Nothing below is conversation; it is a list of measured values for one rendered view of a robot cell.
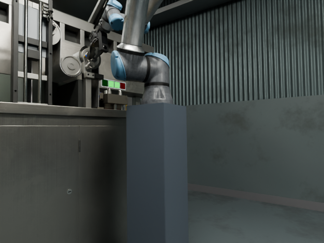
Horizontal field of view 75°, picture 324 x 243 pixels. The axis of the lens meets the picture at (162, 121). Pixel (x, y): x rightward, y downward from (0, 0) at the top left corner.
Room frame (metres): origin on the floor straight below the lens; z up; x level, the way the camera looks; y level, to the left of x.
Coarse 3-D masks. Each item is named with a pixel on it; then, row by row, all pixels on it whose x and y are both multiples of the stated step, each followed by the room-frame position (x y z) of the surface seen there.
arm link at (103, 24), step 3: (102, 21) 1.14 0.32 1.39; (105, 21) 1.13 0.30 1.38; (99, 24) 1.15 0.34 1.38; (102, 24) 1.14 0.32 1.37; (105, 24) 1.14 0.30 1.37; (108, 24) 1.14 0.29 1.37; (102, 27) 1.15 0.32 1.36; (105, 27) 1.15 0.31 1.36; (108, 27) 1.15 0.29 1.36; (108, 30) 1.17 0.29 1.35
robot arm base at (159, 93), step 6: (144, 84) 0.95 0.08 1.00; (150, 84) 0.91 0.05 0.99; (156, 84) 0.91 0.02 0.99; (162, 84) 0.91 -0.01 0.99; (168, 84) 0.94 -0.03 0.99; (144, 90) 0.95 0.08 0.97; (150, 90) 0.91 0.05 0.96; (156, 90) 0.90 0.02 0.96; (162, 90) 0.91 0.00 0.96; (168, 90) 0.94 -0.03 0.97; (144, 96) 0.92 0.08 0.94; (150, 96) 0.90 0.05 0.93; (156, 96) 0.90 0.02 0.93; (162, 96) 0.90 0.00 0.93; (168, 96) 0.92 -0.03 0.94; (144, 102) 0.91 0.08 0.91; (150, 102) 0.89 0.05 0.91; (156, 102) 0.89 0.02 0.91; (162, 102) 0.89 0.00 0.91; (168, 102) 0.91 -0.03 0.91
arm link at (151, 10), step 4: (152, 0) 0.94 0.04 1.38; (156, 0) 0.93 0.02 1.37; (160, 0) 0.94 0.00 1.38; (148, 4) 0.96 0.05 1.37; (152, 4) 0.95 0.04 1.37; (156, 4) 0.95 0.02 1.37; (160, 4) 0.97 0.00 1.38; (148, 8) 0.98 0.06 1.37; (152, 8) 0.97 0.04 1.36; (156, 8) 0.98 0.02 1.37; (148, 12) 1.00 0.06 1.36; (152, 12) 1.00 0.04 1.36; (148, 16) 1.03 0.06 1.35; (148, 20) 1.06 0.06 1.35; (148, 24) 1.12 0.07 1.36; (148, 28) 1.13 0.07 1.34; (144, 32) 1.14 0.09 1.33
